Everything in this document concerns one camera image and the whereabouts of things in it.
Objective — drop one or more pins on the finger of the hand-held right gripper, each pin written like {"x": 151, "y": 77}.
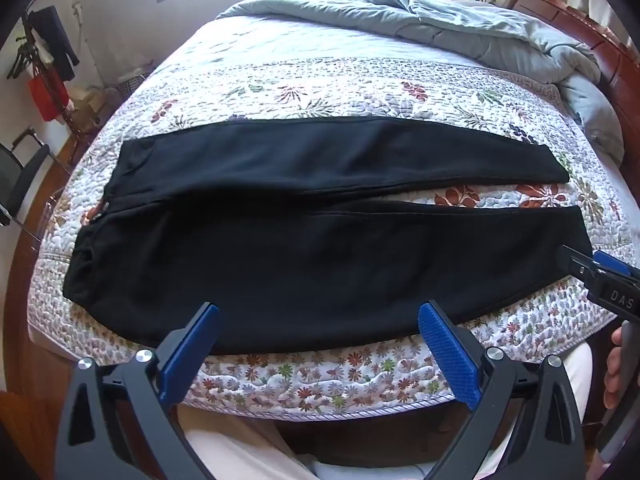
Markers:
{"x": 612, "y": 262}
{"x": 575, "y": 262}

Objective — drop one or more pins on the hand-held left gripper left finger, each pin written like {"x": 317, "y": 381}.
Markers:
{"x": 190, "y": 342}

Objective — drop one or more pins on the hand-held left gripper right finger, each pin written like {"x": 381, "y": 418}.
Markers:
{"x": 450, "y": 355}

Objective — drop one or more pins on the black pants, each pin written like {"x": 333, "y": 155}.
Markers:
{"x": 300, "y": 260}

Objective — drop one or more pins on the person's right hand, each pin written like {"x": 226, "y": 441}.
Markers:
{"x": 613, "y": 370}

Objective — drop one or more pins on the person's right leg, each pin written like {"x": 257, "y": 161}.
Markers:
{"x": 580, "y": 375}

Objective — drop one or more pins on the person's leg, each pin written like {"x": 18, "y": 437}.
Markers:
{"x": 235, "y": 450}
{"x": 580, "y": 375}

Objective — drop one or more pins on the person's left leg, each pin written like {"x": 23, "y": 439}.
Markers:
{"x": 235, "y": 450}

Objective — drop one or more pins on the black office chair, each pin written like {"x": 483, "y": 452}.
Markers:
{"x": 22, "y": 175}

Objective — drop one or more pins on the wooden headboard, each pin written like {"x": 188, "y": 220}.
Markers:
{"x": 575, "y": 25}

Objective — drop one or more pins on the cardboard boxes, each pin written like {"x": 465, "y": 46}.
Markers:
{"x": 92, "y": 105}

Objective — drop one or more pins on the blue-grey comforter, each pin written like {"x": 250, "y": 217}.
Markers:
{"x": 450, "y": 20}

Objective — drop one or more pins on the wooden coat rack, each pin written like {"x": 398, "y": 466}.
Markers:
{"x": 47, "y": 105}

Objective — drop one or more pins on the red bag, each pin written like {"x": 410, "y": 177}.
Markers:
{"x": 46, "y": 97}

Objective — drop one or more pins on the floral quilted bedspread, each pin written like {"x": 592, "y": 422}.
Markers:
{"x": 325, "y": 75}

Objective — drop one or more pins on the black hanging garment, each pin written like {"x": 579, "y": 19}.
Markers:
{"x": 57, "y": 40}

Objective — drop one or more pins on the black clothes hangers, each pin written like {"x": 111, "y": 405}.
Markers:
{"x": 20, "y": 57}

